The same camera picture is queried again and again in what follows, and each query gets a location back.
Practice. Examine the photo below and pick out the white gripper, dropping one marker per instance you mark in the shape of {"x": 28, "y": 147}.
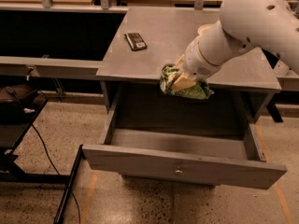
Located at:
{"x": 196, "y": 61}

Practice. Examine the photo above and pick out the green jalapeno chip bag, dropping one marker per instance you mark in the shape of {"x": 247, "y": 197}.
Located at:
{"x": 169, "y": 74}

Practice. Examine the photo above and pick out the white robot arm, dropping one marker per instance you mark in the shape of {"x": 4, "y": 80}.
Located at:
{"x": 242, "y": 26}

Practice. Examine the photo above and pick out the round metal drawer knob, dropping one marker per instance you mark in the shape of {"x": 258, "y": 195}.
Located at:
{"x": 178, "y": 172}

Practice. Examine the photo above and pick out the open grey top drawer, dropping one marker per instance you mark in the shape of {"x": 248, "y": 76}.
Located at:
{"x": 213, "y": 142}

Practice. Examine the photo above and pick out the black bag on cart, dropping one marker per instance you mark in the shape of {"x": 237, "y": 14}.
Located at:
{"x": 13, "y": 101}

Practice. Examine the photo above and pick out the white paper bowl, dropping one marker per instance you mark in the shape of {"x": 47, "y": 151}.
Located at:
{"x": 204, "y": 28}

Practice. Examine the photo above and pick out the grey wooden cabinet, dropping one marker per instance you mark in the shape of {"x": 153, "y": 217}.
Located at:
{"x": 167, "y": 32}

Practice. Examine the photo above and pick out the dark snack bar packet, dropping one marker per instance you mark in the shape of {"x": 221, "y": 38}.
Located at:
{"x": 135, "y": 41}

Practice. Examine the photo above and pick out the grey side workbench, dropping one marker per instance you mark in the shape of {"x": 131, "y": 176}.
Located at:
{"x": 47, "y": 67}

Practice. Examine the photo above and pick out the black rolling cart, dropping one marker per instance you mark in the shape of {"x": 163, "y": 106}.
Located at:
{"x": 11, "y": 135}

